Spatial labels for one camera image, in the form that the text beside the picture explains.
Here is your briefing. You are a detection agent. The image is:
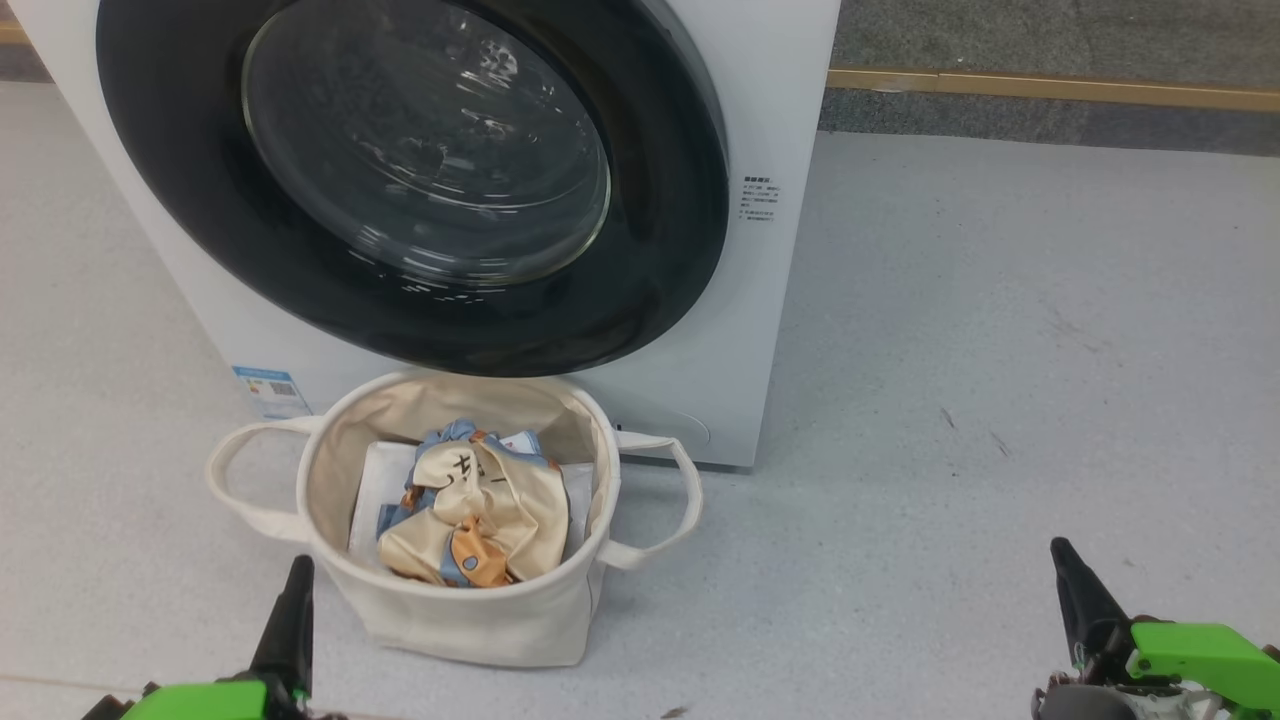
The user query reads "right gripper bright green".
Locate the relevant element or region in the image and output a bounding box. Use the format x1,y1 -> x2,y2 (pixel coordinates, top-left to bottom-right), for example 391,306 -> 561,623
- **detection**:
1035,537 -> 1280,720

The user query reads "left gripper bright green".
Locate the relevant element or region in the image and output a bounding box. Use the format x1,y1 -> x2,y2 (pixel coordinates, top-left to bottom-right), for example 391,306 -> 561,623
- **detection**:
82,555 -> 343,720

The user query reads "blue cream cartoon print garment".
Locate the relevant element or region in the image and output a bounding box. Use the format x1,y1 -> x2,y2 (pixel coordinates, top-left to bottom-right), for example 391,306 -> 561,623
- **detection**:
375,418 -> 571,589

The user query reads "wooden baseboard strip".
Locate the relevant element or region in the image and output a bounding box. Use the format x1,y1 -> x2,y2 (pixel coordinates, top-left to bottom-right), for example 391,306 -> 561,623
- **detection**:
826,67 -> 1280,113

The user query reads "blue energy label sticker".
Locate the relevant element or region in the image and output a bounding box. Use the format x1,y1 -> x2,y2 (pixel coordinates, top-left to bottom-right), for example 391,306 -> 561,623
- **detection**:
232,365 -> 312,421

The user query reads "white front-load washing machine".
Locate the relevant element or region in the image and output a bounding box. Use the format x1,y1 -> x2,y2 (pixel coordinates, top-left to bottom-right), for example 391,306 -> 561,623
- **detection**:
5,0 -> 843,469

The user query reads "black text instruction sticker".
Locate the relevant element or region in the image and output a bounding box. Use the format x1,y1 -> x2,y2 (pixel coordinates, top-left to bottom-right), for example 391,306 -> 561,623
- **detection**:
741,177 -> 782,223

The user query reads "round black glass washer door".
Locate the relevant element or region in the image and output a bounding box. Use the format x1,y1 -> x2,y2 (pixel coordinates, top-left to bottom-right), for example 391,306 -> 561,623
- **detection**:
95,0 -> 731,379

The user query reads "cream canvas laundry basket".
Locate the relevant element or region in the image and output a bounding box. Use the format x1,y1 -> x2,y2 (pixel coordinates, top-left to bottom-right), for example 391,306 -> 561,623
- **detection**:
205,370 -> 704,669

